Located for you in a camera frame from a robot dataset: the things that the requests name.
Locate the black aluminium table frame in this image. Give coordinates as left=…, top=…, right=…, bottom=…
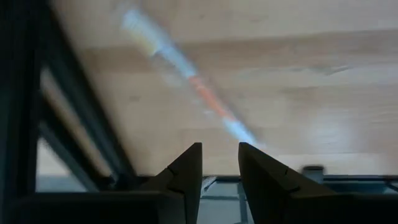
left=0, top=0, right=398, bottom=200

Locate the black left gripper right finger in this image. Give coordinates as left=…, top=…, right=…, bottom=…
left=238, top=142, right=352, bottom=224

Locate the orange toothbrush in wrapper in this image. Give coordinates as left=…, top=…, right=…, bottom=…
left=121, top=7, right=265, bottom=149

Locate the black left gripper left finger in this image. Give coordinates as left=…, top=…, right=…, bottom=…
left=138, top=142, right=203, bottom=224

